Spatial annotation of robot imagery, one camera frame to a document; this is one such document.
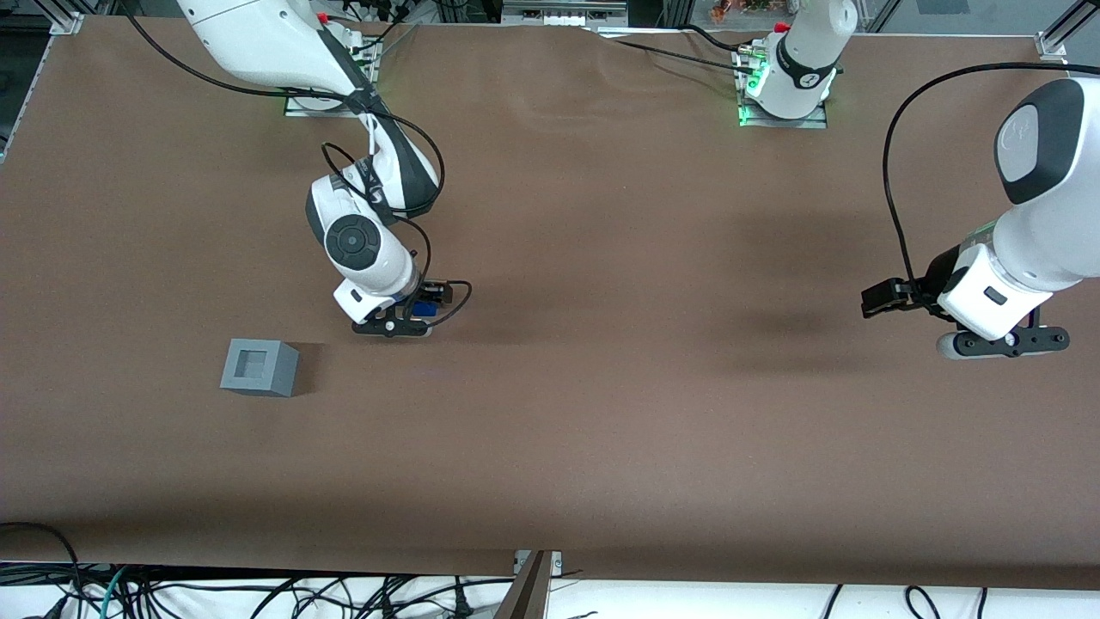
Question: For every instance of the diagonal aluminium profile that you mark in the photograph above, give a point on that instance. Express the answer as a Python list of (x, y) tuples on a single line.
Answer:
[(1074, 21)]

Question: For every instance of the aluminium profile with bracket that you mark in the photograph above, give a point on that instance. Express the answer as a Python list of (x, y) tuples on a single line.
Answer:
[(526, 593)]

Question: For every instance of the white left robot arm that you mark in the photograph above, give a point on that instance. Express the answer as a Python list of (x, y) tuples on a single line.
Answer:
[(1057, 223)]

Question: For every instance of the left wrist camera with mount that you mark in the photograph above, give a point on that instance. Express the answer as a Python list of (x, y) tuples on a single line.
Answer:
[(997, 342)]

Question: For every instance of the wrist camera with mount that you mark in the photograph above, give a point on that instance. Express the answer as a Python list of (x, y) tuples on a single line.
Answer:
[(997, 342), (391, 327)]

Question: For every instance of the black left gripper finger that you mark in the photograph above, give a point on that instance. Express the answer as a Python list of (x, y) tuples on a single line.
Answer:
[(913, 290), (881, 301)]

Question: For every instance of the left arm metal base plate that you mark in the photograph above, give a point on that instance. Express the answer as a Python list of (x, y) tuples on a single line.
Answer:
[(816, 119)]

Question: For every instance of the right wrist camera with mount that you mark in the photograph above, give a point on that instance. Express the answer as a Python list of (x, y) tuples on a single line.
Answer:
[(391, 327)]

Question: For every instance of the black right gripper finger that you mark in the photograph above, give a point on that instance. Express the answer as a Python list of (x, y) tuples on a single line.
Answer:
[(440, 292)]

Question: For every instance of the aluminium frame rail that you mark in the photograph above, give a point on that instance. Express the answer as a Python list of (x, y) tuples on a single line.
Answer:
[(563, 10)]

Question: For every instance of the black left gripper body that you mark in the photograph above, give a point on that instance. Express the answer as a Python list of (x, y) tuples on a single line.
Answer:
[(938, 277)]

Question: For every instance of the blue plastic part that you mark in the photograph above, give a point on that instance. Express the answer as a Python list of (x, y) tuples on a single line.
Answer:
[(423, 308)]

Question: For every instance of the orange background object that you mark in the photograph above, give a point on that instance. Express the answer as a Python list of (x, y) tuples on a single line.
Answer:
[(739, 9)]

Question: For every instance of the metal corner bracket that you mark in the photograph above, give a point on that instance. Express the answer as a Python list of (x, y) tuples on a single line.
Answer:
[(65, 23), (1053, 47)]

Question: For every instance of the brown table cover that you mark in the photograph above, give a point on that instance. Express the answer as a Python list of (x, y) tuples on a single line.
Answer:
[(601, 387)]

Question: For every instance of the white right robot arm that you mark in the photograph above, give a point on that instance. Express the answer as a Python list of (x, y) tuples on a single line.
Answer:
[(258, 43)]

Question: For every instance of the gray square base block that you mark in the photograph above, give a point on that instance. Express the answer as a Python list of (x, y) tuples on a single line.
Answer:
[(284, 374)]

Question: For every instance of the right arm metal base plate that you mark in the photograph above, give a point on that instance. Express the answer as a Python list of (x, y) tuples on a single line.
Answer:
[(309, 105)]

